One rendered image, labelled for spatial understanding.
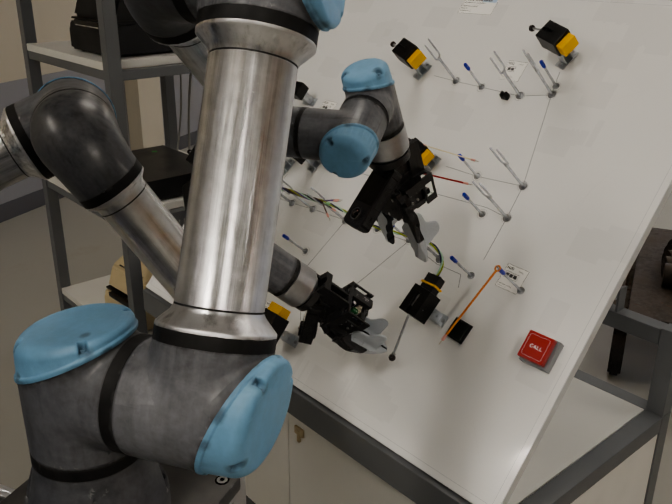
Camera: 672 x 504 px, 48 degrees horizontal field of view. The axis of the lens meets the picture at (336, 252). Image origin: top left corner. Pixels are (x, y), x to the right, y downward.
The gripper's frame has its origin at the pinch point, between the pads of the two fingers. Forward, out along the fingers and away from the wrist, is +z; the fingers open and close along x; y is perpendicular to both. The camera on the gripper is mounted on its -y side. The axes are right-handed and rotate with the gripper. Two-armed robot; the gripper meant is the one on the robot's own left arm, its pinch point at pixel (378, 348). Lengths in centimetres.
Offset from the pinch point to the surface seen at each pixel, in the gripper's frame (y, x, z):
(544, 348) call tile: 27.9, -5.3, 12.4
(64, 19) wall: -289, 372, -78
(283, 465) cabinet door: -49, -2, 17
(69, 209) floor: -345, 272, -5
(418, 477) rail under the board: -0.1, -20.8, 12.6
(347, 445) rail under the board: -16.1, -11.2, 8.7
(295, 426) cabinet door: -36.1, 0.1, 9.4
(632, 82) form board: 53, 44, 10
